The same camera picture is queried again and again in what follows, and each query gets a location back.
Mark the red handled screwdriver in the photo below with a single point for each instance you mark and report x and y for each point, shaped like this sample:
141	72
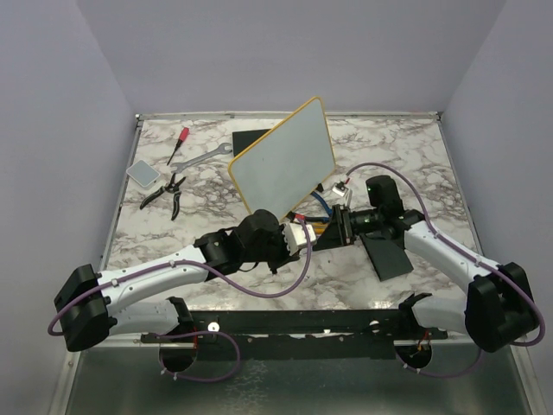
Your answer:
180	140

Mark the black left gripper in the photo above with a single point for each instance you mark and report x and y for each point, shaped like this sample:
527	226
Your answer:
286	258

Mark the large black network switch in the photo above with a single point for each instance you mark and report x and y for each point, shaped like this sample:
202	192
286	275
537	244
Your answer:
241	140

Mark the blue handled cutting pliers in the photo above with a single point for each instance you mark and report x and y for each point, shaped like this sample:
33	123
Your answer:
325	206

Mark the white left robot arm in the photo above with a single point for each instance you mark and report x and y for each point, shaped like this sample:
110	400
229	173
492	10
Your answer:
93	305

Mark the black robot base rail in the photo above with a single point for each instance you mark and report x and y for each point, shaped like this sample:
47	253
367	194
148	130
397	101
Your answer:
315	334

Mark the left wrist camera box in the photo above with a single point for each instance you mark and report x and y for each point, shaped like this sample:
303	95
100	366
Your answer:
295	237

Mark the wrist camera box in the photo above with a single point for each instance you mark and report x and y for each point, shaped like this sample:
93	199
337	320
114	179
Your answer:
341	189
295	237

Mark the small black network switch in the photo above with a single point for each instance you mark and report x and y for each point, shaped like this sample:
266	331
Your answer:
388	256

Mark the yellow framed whiteboard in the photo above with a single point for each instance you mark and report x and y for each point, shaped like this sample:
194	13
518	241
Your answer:
286	164

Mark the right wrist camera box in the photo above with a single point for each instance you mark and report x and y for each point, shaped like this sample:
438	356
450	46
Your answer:
341	189

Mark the yellow utility knife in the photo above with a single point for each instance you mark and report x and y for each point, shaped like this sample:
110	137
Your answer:
319	228

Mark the silver open-end wrench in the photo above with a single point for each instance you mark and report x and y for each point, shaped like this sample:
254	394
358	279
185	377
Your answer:
223	149

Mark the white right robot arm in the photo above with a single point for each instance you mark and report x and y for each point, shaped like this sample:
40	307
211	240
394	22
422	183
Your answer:
496	309

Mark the small white square device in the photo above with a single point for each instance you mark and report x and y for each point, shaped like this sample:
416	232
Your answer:
143	174

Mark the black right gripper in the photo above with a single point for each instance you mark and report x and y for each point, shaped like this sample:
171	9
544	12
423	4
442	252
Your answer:
337	233

